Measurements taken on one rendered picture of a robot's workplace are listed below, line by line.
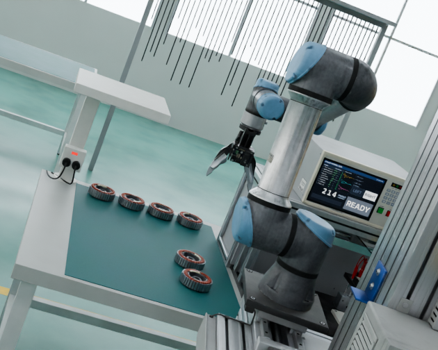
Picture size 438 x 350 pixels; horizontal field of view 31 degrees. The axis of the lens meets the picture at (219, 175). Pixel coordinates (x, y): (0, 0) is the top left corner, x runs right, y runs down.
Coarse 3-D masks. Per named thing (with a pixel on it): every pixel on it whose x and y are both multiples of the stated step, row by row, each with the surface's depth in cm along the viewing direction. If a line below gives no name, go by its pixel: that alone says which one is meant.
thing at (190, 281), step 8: (184, 272) 268; (192, 272) 272; (200, 272) 274; (184, 280) 266; (192, 280) 265; (200, 280) 270; (208, 280) 270; (192, 288) 265; (200, 288) 266; (208, 288) 268
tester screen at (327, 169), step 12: (324, 168) 280; (336, 168) 281; (348, 168) 282; (324, 180) 282; (336, 180) 282; (348, 180) 283; (360, 180) 284; (372, 180) 284; (348, 192) 284; (372, 204) 287
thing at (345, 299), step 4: (340, 292) 299; (336, 296) 300; (340, 296) 297; (344, 296) 297; (336, 300) 299; (340, 300) 296; (344, 300) 296; (348, 300) 296; (336, 304) 297; (340, 304) 296; (344, 304) 296; (336, 308) 297; (340, 308) 297; (344, 308) 297
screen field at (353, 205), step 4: (348, 200) 285; (352, 200) 286; (356, 200) 286; (344, 204) 286; (348, 204) 286; (352, 204) 286; (356, 204) 286; (360, 204) 286; (364, 204) 287; (368, 204) 287; (344, 208) 286; (348, 208) 286; (352, 208) 286; (356, 208) 287; (360, 208) 287; (364, 208) 287; (368, 208) 287; (356, 212) 287; (360, 212) 287; (364, 212) 288; (368, 212) 288
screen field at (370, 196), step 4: (352, 188) 284; (356, 188) 284; (360, 188) 285; (352, 192) 285; (356, 192) 285; (360, 192) 285; (364, 192) 285; (368, 192) 286; (372, 192) 286; (360, 196) 285; (364, 196) 286; (368, 196) 286; (372, 196) 286; (376, 196) 286; (372, 200) 287
